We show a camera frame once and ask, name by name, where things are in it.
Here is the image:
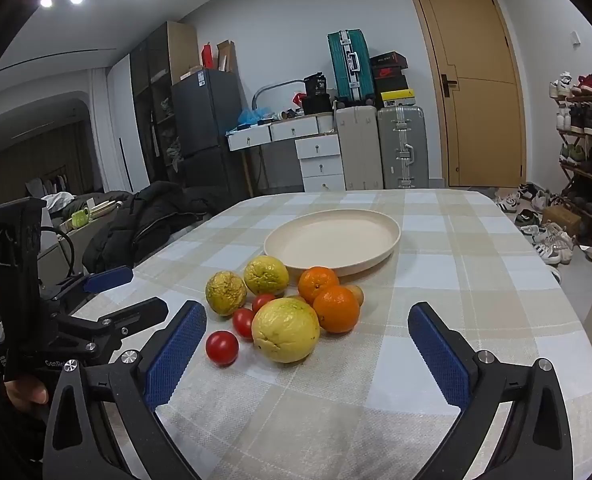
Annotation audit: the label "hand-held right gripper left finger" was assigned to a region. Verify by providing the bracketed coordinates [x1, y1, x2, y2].
[41, 300, 217, 480]

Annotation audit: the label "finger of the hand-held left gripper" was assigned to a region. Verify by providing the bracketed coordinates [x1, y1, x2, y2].
[82, 266, 135, 294]
[97, 296, 170, 342]

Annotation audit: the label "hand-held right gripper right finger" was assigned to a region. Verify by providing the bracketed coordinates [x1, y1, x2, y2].
[407, 301, 574, 480]

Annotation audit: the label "mottled green guava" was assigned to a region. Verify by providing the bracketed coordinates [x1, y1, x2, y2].
[205, 271, 248, 317]

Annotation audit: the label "large yellow guava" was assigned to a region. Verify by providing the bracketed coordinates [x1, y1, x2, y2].
[251, 296, 321, 364]

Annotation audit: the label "orange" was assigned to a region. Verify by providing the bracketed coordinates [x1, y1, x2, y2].
[297, 266, 341, 306]
[312, 285, 361, 334]

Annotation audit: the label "pale yellow guava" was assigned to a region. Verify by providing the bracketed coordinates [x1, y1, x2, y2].
[243, 256, 290, 296]

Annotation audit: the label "cream round plate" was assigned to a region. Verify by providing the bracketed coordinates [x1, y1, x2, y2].
[263, 210, 401, 278]

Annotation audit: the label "person's left hand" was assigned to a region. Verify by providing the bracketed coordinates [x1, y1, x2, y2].
[3, 378, 52, 407]

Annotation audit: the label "black jacket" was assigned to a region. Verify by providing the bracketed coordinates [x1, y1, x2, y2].
[82, 180, 211, 273]

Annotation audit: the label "plaid beige tablecloth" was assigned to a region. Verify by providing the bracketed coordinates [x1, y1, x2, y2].
[71, 189, 592, 480]

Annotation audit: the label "white wardrobe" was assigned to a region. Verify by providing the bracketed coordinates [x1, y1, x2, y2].
[107, 55, 151, 193]

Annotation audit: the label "pile of loose sneakers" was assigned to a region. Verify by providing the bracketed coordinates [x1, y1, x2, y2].
[493, 182, 576, 266]

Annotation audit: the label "dark open shelf cabinet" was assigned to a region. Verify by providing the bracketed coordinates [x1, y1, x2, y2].
[128, 22, 177, 193]

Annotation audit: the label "small cardboard box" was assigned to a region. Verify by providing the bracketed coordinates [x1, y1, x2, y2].
[543, 205, 582, 238]

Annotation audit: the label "dark grey refrigerator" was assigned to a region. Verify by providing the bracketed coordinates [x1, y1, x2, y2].
[170, 69, 244, 196]

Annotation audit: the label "silver suitcase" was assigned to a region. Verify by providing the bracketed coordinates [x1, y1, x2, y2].
[377, 105, 431, 190]

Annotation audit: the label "blue plastic bag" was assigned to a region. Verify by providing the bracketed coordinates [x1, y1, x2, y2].
[238, 106, 267, 127]

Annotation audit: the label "beige suitcase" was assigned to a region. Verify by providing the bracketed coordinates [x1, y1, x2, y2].
[335, 105, 384, 192]

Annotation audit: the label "white drawer desk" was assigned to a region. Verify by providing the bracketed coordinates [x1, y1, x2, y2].
[226, 112, 347, 194]

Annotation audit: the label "tall cardboard box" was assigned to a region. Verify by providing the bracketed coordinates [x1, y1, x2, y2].
[168, 21, 199, 86]

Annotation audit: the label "wooden door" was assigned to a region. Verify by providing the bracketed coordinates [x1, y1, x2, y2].
[405, 0, 526, 188]

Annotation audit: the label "open cardboard box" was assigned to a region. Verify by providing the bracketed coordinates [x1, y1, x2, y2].
[217, 40, 237, 73]

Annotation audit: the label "yellow black shoe box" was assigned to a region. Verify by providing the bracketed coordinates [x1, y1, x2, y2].
[380, 89, 417, 108]

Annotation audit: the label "wide black box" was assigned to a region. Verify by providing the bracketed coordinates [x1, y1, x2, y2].
[302, 95, 337, 116]

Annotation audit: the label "rows of racked shoes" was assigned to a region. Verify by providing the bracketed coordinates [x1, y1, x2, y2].
[548, 66, 592, 236]

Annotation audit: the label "red black shoe box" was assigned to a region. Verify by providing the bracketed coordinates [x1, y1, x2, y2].
[372, 65, 408, 92]

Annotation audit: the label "small black box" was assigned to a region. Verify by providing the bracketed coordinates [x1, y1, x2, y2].
[303, 72, 329, 98]

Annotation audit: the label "teal suitcase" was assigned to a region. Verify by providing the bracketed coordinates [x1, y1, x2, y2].
[327, 29, 371, 107]

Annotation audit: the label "black cable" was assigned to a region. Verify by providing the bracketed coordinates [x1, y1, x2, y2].
[38, 227, 77, 278]

